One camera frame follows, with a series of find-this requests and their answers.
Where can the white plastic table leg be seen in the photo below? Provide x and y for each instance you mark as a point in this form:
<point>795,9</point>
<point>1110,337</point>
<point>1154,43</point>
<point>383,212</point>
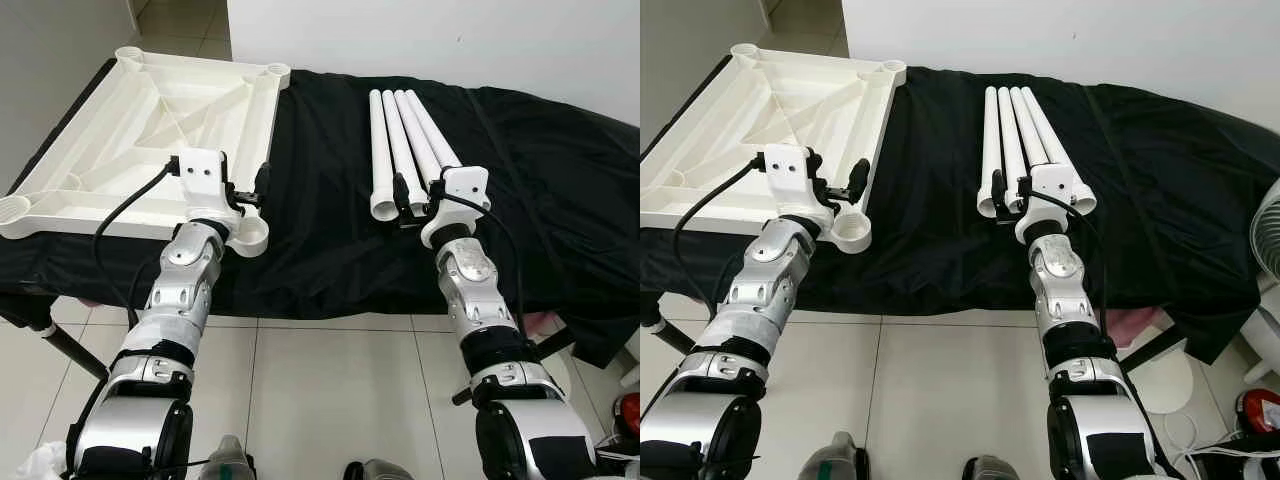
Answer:
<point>988,150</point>
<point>1045,130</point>
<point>1005,130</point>
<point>392,130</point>
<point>378,150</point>
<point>432,135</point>
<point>1028,130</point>
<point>415,140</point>

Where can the white plastic table top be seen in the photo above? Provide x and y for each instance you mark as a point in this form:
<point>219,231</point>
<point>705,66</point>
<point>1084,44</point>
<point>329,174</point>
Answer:
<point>100,130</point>
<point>740,130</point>

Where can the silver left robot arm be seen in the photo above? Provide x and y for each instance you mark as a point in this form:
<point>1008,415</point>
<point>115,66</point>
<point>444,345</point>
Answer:
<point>185,270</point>
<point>780,270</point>

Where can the black table cloth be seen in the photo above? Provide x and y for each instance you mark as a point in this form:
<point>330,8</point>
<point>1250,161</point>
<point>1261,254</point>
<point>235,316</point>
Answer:
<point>330,250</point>
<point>940,250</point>

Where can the white electric fan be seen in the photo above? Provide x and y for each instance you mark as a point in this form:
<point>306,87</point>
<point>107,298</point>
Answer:
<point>1270,235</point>

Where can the grey right robot leg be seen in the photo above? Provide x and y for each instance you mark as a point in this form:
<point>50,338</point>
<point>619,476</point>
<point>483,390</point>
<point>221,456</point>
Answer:
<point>380,470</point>
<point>995,470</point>

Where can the grey robot leg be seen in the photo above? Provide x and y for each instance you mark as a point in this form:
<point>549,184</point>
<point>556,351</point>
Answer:
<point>838,458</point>
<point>995,470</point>
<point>228,460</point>
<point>380,470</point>

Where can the grey left robot leg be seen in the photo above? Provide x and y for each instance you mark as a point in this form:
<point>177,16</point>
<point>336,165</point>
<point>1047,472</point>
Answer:
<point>838,458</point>
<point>228,460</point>

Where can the red round object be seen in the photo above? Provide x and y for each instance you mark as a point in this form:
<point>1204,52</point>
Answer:
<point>628,412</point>
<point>1260,410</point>

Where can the white crumpled cloth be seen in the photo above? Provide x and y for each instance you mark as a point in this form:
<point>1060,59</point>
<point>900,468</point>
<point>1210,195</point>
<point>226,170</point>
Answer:
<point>42,462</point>

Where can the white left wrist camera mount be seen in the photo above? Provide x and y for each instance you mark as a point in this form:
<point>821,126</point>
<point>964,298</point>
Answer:
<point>790,170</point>
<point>205,175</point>

